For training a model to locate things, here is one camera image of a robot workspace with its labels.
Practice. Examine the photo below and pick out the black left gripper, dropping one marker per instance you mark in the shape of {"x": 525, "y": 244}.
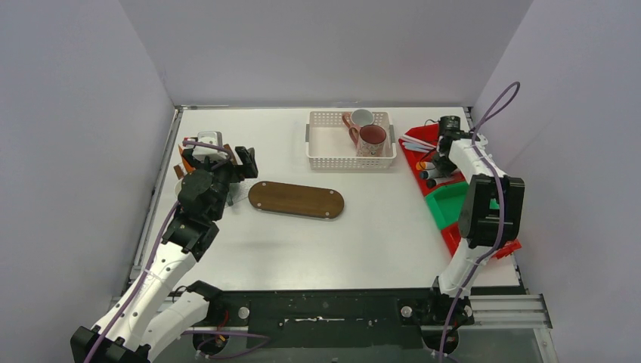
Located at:
{"x": 226, "y": 167}

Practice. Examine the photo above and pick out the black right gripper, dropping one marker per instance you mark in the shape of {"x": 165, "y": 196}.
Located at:
{"x": 443, "y": 168}

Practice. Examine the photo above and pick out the white toothpaste tube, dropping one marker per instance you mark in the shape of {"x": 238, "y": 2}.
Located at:
{"x": 431, "y": 174}

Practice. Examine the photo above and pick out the orange toothpaste tube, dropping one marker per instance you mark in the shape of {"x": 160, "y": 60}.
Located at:
{"x": 187, "y": 158}

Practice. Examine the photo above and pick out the wooden acrylic toothbrush holder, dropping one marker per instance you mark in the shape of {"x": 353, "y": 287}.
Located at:
{"x": 179, "y": 169}

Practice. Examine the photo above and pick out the pink mug white inside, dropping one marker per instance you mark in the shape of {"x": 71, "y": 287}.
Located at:
{"x": 177, "y": 188}

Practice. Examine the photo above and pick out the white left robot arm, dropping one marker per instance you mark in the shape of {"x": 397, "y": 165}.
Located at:
{"x": 136, "y": 329}

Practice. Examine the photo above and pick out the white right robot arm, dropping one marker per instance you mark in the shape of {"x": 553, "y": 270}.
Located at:
{"x": 492, "y": 209}

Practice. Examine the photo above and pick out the black capped toothpaste tube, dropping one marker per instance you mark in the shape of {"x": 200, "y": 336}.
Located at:
{"x": 435, "y": 182}

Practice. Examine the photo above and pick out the red plastic organizer tray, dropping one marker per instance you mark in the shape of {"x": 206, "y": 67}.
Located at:
{"x": 417, "y": 162}

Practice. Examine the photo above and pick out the clear textured acrylic tray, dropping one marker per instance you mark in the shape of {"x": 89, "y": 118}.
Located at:
{"x": 238, "y": 191}

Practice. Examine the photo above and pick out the green plastic tray insert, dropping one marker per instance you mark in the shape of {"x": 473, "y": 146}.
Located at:
{"x": 445, "y": 203}

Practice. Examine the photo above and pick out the white blue toothbrush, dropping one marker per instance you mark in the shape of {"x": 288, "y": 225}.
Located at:
{"x": 417, "y": 147}

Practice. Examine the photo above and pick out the brown oval wooden tray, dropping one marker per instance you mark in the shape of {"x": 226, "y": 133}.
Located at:
{"x": 297, "y": 200}

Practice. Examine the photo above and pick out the white pink toothbrush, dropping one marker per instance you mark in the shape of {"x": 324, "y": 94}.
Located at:
{"x": 410, "y": 139}

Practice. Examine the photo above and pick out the pink ghost pattern mug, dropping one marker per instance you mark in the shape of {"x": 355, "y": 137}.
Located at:
{"x": 369, "y": 140}

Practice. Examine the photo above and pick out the white perforated plastic basket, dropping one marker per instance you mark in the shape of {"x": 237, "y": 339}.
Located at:
{"x": 329, "y": 148}

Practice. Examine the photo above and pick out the orange-pink mug white inside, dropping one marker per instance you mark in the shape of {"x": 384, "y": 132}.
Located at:
{"x": 356, "y": 120}

